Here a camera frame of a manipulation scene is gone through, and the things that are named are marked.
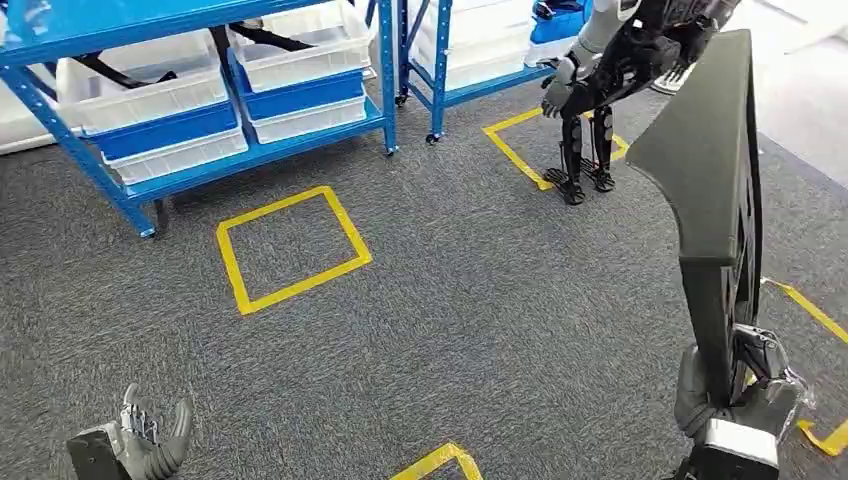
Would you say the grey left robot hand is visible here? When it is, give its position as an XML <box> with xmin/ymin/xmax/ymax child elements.
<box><xmin>65</xmin><ymin>382</ymin><xmax>195</xmax><ymax>480</ymax></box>

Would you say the black plastic panel with cutouts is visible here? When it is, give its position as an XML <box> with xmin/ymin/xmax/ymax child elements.
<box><xmin>625</xmin><ymin>29</ymin><xmax>765</xmax><ymax>410</ymax></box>

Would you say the black part in bin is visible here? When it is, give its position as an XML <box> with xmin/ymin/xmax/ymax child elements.
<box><xmin>227</xmin><ymin>21</ymin><xmax>317</xmax><ymax>54</ymax></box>
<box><xmin>71</xmin><ymin>51</ymin><xmax>179</xmax><ymax>91</ymax></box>

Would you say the blue metal shelf rack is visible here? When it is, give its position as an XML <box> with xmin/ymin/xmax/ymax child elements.
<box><xmin>0</xmin><ymin>0</ymin><xmax>399</xmax><ymax>240</ymax></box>
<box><xmin>395</xmin><ymin>0</ymin><xmax>592</xmax><ymax>146</ymax></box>

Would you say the yellow floor tape square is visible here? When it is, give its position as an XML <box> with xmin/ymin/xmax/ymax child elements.
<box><xmin>481</xmin><ymin>105</ymin><xmax>631</xmax><ymax>193</ymax></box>

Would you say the black and silver humanoid robot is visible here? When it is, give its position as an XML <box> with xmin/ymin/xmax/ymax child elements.
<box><xmin>539</xmin><ymin>0</ymin><xmax>745</xmax><ymax>207</ymax></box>

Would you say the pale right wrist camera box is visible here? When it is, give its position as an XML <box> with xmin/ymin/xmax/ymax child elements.
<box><xmin>688</xmin><ymin>417</ymin><xmax>782</xmax><ymax>480</ymax></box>

